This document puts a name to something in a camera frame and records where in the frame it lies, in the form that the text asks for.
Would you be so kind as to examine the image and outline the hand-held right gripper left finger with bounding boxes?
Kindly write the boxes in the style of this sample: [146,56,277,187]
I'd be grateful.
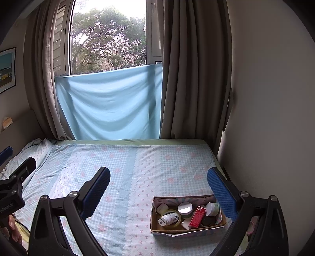
[28,167,111,256]

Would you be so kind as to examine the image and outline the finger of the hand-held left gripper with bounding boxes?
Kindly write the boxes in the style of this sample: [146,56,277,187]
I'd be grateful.
[8,157,36,183]
[0,146,13,166]

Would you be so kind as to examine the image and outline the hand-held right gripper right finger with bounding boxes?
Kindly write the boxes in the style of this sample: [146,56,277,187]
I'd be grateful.
[207,167,289,256]

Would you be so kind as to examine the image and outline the white jar with green label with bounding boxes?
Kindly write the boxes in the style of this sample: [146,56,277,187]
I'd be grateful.
[205,202,220,217]

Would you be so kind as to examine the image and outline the small jar with black lid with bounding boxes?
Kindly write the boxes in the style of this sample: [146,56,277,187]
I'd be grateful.
[200,216,217,227]

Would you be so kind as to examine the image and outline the red carton box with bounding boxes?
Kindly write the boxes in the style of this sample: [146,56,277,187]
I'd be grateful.
[189,206,206,228]

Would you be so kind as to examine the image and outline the pale green jar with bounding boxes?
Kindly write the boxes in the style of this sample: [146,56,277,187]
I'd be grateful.
[177,202,194,218]

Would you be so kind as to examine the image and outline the cardboard box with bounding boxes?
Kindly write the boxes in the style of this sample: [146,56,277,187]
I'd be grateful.
[150,194,227,237]

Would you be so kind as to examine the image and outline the white supplement bottle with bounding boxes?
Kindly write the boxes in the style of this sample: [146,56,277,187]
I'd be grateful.
[158,213,179,226]

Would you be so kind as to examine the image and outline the person's left hand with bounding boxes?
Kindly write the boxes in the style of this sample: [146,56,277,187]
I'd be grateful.
[8,214,23,245]

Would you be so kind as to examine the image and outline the yellow tape roll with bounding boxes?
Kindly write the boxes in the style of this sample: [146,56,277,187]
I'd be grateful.
[160,209,188,230]

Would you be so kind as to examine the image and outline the blue pink floral blanket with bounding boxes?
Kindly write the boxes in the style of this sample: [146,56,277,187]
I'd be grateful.
[0,138,248,256]

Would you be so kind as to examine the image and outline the green bed sheet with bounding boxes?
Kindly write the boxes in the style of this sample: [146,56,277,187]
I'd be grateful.
[55,138,230,179]

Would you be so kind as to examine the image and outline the light blue hanging cloth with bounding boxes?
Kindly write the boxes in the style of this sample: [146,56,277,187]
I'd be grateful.
[55,62,164,141]

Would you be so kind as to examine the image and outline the grey curtain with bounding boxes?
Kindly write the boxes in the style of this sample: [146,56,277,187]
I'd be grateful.
[23,0,75,141]
[157,0,233,153]

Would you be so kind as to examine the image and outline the window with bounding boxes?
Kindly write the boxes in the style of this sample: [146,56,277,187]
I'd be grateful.
[52,0,163,76]

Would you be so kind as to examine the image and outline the wall poster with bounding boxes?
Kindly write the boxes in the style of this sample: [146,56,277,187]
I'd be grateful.
[0,47,17,94]

